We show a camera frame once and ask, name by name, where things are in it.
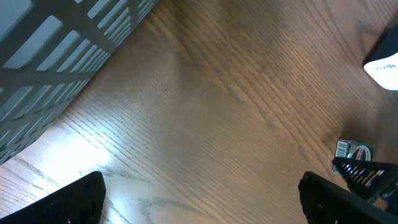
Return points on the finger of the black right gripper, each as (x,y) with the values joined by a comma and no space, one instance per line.
(368,180)

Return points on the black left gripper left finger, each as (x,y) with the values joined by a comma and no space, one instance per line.
(79,202)

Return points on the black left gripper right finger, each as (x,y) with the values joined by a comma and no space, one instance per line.
(324,202)

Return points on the dark green Zam-Buk box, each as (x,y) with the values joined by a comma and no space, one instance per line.
(356,150)

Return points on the white barcode scanner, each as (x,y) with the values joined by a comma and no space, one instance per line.
(381,62)

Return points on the dark grey plastic basket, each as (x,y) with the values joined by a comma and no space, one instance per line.
(50,49)

